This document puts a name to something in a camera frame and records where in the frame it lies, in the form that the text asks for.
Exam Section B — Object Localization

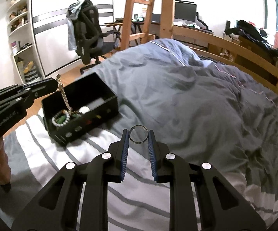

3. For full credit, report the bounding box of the gold chain necklace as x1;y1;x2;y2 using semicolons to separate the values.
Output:
55;74;81;116

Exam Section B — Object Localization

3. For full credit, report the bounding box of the white bead bracelet amber bead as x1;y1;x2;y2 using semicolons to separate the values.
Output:
51;110;70;128

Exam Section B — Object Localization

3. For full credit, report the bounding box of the silver ring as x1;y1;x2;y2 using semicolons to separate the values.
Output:
128;124;149;144

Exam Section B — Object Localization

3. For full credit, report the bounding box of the black jewelry box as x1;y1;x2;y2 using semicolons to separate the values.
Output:
42;73;118;146

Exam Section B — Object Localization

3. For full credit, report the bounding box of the green jade bangle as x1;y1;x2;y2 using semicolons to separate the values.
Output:
55;114;81;124

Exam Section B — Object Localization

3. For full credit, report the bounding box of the white corner shelf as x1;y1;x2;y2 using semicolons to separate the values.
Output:
6;0;43;84

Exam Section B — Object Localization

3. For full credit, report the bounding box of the white grey striped sheet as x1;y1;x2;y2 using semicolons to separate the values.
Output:
0;108;278;231

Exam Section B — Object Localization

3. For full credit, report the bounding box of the grey blue duvet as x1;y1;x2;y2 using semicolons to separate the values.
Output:
92;39;278;199

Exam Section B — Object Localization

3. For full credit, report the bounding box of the black office chair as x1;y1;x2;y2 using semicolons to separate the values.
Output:
74;0;121;74

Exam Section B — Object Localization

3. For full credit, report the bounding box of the white sliding wardrobe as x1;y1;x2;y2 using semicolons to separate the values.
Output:
31;0;113;76

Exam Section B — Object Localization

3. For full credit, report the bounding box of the denim jacket on chair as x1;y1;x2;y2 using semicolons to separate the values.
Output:
66;1;84;51

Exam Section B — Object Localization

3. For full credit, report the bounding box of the wooden folding table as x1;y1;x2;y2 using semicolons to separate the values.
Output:
105;21;144;45

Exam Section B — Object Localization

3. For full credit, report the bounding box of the pile of black clothes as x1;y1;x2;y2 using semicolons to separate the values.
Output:
225;20;278;58

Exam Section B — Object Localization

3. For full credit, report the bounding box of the black computer monitor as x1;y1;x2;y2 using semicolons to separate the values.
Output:
174;0;197;22

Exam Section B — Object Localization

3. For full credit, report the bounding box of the wooden bunk bed frame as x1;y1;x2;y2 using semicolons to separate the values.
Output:
119;0;278;94

